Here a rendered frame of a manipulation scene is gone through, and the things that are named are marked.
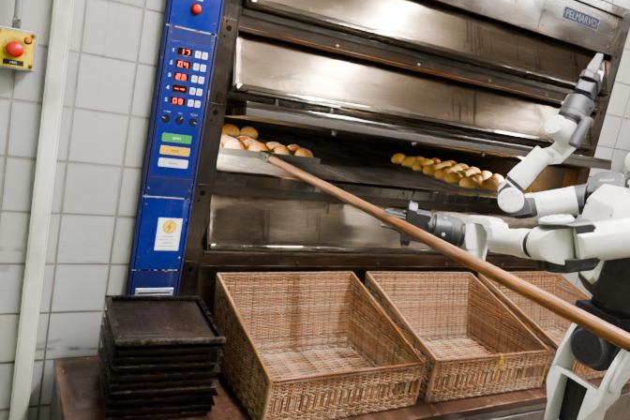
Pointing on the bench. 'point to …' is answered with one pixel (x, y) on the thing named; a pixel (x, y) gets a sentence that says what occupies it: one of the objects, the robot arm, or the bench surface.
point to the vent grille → (154, 292)
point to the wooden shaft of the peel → (473, 262)
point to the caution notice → (168, 233)
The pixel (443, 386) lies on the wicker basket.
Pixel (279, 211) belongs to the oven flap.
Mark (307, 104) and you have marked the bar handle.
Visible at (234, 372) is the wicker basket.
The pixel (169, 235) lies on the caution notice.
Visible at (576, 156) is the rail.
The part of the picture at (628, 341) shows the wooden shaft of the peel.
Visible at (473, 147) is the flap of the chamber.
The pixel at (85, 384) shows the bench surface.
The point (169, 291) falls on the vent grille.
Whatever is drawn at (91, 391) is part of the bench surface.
